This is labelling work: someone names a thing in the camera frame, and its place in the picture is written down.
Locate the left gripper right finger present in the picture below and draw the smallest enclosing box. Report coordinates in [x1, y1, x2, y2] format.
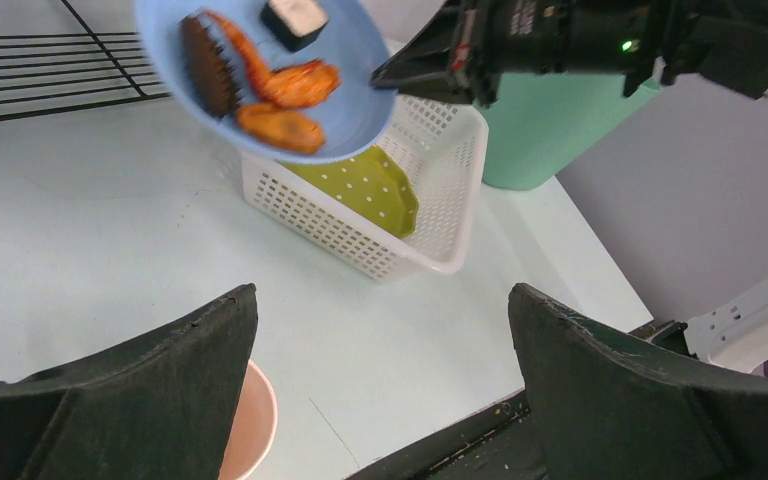
[508, 283, 768, 479]

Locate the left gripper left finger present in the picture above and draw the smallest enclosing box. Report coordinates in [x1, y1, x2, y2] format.
[0, 284, 258, 479]

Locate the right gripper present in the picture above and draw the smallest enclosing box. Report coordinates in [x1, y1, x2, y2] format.
[370, 1, 663, 106]

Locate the blue plate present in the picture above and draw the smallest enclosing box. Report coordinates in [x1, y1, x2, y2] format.
[133, 0, 397, 165]

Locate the pink mug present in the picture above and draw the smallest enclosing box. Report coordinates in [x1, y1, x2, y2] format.
[218, 360, 278, 480]

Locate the green dotted plate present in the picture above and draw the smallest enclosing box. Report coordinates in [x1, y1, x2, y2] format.
[284, 146, 419, 239]

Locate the white plastic basket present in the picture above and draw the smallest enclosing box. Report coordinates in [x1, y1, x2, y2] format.
[241, 97, 489, 281]

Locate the green trash bin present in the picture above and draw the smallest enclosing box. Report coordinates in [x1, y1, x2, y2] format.
[481, 74, 661, 191]

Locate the orange food on blue plate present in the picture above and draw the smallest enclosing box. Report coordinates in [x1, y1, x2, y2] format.
[201, 9, 341, 109]

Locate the white black food cube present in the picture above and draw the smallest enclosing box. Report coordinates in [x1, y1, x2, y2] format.
[260, 0, 329, 52]

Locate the small orange food piece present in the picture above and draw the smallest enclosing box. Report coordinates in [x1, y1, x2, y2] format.
[236, 103, 326, 155]

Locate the dark food piece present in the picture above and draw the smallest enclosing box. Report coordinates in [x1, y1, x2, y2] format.
[179, 15, 238, 118]

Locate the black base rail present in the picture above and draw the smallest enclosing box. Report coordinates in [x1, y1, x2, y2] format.
[347, 321, 690, 480]

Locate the black wire rack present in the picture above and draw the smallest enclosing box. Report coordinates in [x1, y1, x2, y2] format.
[0, 1, 169, 122]

